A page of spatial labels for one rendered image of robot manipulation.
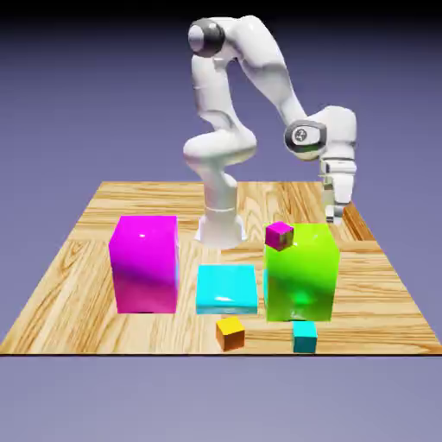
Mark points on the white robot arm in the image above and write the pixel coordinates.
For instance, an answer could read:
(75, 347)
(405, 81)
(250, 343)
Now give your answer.
(221, 103)

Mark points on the small orange cube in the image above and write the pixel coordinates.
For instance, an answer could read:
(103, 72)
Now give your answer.
(230, 333)

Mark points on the small cyan cube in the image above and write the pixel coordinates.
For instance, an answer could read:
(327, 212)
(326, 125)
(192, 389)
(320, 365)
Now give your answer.
(305, 336)

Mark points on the large cyan box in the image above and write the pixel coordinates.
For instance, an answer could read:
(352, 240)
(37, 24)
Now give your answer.
(226, 285)

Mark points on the large green box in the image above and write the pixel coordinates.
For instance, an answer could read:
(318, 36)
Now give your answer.
(304, 276)

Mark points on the large magenta box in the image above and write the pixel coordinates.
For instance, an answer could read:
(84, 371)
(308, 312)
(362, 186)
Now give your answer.
(145, 262)

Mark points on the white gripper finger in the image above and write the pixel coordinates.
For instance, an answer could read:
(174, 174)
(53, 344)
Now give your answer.
(339, 211)
(330, 213)

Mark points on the small magenta cube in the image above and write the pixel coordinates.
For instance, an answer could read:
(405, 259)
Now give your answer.
(278, 234)

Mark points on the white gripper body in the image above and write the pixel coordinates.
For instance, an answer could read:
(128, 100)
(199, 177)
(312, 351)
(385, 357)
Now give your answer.
(342, 188)

